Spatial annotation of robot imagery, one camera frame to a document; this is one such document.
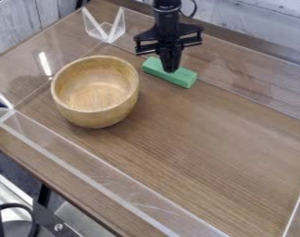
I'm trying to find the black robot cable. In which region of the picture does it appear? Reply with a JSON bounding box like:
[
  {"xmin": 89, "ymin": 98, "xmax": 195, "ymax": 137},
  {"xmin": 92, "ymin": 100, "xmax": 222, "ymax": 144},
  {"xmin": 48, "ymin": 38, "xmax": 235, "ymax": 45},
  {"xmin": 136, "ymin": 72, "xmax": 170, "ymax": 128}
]
[{"xmin": 179, "ymin": 0, "xmax": 198, "ymax": 19}]

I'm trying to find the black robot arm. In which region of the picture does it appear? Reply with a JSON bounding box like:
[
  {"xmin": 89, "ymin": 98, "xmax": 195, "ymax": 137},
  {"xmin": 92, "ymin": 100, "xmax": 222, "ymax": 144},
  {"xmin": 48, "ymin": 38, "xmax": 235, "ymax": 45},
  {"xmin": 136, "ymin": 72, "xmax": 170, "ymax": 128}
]
[{"xmin": 134, "ymin": 0, "xmax": 203, "ymax": 73}]

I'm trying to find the green rectangular block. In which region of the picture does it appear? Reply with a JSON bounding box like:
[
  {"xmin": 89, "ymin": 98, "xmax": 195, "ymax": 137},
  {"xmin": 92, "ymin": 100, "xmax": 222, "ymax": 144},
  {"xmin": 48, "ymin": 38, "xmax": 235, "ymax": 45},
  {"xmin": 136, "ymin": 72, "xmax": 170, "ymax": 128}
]
[{"xmin": 142, "ymin": 56, "xmax": 198, "ymax": 89}]

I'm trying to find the clear acrylic tray wall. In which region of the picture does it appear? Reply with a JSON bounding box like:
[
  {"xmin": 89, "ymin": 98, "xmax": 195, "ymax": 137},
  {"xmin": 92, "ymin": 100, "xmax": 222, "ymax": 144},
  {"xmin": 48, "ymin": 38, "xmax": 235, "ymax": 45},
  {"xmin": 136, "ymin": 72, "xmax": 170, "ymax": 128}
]
[{"xmin": 0, "ymin": 94, "xmax": 228, "ymax": 237}]

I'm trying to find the black cable loop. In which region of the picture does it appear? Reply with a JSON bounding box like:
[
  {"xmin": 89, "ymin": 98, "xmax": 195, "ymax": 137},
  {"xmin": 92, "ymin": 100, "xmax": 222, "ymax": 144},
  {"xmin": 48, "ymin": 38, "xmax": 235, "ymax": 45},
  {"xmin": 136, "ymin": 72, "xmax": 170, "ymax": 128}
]
[{"xmin": 0, "ymin": 202, "xmax": 39, "ymax": 237}]

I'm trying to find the black table leg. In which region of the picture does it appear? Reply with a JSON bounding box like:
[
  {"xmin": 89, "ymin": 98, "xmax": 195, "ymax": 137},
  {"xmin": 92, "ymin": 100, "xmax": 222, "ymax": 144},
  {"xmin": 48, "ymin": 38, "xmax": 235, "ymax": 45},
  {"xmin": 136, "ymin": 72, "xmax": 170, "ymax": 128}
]
[{"xmin": 37, "ymin": 184, "xmax": 51, "ymax": 207}]

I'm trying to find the light wooden bowl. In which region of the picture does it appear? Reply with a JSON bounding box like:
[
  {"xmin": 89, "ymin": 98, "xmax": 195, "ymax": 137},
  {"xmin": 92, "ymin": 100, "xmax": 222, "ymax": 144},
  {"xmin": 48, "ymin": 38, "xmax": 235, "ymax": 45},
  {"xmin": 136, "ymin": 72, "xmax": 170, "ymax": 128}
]
[{"xmin": 51, "ymin": 55, "xmax": 140, "ymax": 129}]

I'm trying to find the clear acrylic corner bracket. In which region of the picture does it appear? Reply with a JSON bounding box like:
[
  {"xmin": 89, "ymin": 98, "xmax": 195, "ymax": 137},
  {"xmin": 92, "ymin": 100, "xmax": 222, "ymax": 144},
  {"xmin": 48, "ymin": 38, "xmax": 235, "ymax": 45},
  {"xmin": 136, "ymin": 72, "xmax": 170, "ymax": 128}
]
[{"xmin": 80, "ymin": 7, "xmax": 125, "ymax": 44}]

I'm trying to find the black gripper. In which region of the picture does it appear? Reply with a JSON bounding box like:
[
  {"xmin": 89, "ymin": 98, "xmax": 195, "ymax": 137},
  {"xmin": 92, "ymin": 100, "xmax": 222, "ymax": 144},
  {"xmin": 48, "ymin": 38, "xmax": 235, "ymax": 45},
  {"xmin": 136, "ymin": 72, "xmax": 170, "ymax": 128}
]
[{"xmin": 134, "ymin": 23, "xmax": 203, "ymax": 72}]

